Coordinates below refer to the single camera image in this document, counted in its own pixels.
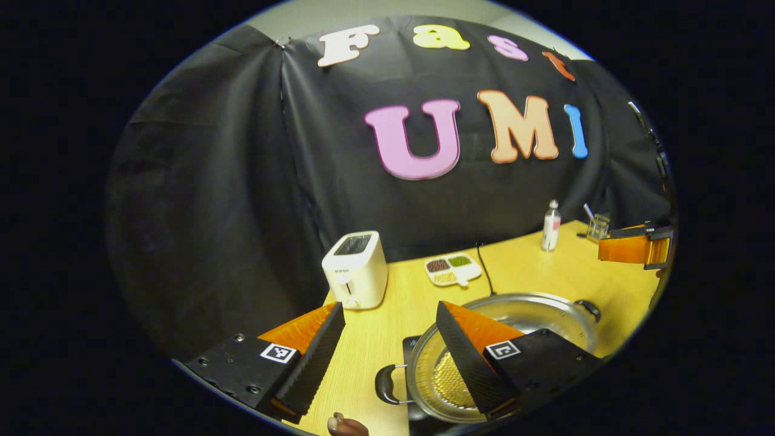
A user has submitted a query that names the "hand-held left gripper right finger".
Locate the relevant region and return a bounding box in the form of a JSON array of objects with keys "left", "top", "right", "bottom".
[{"left": 436, "top": 301, "right": 603, "bottom": 421}]

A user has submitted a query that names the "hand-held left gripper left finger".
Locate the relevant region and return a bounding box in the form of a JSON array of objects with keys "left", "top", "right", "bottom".
[{"left": 185, "top": 302, "right": 347, "bottom": 423}]

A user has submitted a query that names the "black induction cooktop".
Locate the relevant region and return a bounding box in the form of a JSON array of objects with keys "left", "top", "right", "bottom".
[{"left": 401, "top": 334, "right": 485, "bottom": 435}]

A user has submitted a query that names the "stainless steel pot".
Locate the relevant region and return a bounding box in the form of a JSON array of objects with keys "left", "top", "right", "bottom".
[{"left": 375, "top": 293, "right": 602, "bottom": 423}]

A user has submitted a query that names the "pile of yellow soybeans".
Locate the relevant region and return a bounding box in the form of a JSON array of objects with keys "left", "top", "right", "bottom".
[{"left": 431, "top": 351, "right": 479, "bottom": 409}]

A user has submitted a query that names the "clear bottle with pink label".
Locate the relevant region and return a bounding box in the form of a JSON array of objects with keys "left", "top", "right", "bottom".
[{"left": 541, "top": 200, "right": 562, "bottom": 253}]

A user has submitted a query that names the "white divided bean dish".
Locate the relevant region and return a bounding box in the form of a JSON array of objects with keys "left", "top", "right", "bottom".
[{"left": 424, "top": 253, "right": 483, "bottom": 288}]

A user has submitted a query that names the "white toaster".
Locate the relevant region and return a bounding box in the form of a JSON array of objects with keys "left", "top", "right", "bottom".
[{"left": 322, "top": 231, "right": 389, "bottom": 311}]

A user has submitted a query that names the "metal wire utensil holder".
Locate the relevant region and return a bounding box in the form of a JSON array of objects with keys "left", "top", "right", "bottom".
[{"left": 585, "top": 214, "right": 611, "bottom": 243}]

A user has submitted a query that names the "black power cable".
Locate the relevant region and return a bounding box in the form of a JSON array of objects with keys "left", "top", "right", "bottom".
[{"left": 476, "top": 242, "right": 498, "bottom": 297}]

